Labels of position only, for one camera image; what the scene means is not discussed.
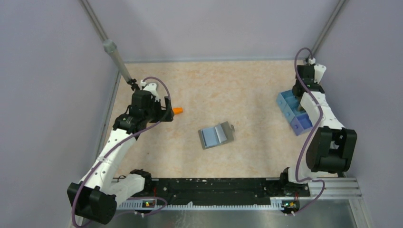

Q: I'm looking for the grey leather card holder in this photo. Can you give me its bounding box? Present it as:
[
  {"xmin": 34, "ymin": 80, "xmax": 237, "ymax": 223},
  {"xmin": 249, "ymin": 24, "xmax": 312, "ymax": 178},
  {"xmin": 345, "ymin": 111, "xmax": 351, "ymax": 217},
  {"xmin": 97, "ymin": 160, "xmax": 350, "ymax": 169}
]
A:
[{"xmin": 198, "ymin": 122, "xmax": 235, "ymax": 150}]

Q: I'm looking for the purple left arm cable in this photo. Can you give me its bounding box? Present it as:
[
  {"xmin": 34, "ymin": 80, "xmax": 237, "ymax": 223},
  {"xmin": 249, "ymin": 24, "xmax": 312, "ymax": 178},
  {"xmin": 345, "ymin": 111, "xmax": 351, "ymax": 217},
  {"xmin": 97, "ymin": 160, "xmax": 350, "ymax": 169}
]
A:
[{"xmin": 71, "ymin": 76, "xmax": 172, "ymax": 227}]

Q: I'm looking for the orange toy microphone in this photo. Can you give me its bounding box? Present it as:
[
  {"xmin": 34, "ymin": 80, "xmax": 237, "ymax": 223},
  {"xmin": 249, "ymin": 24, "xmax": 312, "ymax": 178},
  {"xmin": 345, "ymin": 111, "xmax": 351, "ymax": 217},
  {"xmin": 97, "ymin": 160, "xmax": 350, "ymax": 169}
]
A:
[{"xmin": 173, "ymin": 107, "xmax": 183, "ymax": 115}]

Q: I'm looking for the white slotted cable duct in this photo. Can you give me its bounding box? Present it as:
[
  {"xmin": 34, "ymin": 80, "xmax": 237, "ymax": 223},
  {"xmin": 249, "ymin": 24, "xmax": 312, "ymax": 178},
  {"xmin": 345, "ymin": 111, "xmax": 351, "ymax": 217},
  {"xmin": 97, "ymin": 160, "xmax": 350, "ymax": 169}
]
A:
[{"xmin": 117, "ymin": 200, "xmax": 284, "ymax": 211}]

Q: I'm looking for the blue compartment organizer box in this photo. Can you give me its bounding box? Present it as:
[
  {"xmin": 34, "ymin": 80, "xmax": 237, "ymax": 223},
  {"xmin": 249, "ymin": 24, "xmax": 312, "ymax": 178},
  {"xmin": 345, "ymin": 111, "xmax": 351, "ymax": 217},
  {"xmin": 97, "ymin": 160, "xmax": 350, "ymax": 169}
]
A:
[{"xmin": 276, "ymin": 90, "xmax": 313, "ymax": 136}]

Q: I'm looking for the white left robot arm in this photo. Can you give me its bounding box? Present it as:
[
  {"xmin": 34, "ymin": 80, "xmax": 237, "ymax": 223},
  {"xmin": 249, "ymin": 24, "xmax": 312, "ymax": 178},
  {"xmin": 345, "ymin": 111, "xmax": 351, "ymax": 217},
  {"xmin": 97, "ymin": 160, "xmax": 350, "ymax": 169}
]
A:
[{"xmin": 67, "ymin": 89, "xmax": 174, "ymax": 228}]

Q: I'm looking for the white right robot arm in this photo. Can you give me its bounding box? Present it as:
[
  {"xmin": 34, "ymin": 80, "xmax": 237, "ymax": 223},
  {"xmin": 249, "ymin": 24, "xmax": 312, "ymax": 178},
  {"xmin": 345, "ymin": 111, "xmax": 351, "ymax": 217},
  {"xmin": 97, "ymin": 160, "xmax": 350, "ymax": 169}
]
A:
[{"xmin": 276, "ymin": 64, "xmax": 357, "ymax": 196}]

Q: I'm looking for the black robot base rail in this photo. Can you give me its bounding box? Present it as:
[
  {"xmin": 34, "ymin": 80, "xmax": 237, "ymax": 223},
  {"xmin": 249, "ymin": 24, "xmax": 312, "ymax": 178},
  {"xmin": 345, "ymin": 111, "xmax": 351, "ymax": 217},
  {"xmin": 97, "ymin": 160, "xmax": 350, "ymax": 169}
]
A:
[{"xmin": 134, "ymin": 178, "xmax": 310, "ymax": 206}]

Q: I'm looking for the black tripod microphone stand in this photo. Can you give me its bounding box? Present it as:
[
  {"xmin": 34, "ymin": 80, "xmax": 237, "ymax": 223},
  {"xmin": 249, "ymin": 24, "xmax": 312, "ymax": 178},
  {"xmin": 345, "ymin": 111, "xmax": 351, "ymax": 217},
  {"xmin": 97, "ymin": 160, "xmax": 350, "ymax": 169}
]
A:
[{"xmin": 103, "ymin": 39, "xmax": 139, "ymax": 91}]

